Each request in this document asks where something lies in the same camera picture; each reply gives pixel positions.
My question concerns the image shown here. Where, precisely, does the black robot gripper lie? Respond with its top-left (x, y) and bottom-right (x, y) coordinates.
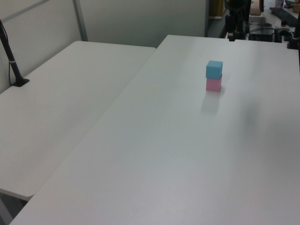
top-left (224, 0), bottom-right (252, 42)

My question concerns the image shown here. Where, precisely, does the blue cube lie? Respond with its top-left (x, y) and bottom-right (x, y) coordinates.
top-left (205, 60), bottom-right (223, 79)

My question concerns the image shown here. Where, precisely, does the pink cube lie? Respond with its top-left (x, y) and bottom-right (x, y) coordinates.
top-left (205, 74), bottom-right (223, 92)

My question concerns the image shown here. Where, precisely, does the black electronics box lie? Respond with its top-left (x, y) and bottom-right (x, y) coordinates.
top-left (248, 28), bottom-right (275, 43)

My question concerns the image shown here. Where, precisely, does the yellow wooden board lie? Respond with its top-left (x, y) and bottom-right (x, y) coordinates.
top-left (208, 0), bottom-right (224, 19)

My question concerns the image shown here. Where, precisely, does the grey metal clamp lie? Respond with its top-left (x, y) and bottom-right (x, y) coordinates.
top-left (274, 26), bottom-right (293, 44)

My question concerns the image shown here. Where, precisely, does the black clamp stand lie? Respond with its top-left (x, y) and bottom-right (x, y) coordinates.
top-left (286, 22), bottom-right (300, 50)

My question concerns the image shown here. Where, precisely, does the grey metal partition post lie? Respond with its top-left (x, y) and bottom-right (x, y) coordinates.
top-left (72, 0), bottom-right (89, 42)

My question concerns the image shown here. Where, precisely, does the black camera stand pole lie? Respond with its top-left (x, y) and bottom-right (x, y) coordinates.
top-left (0, 19), bottom-right (30, 88)

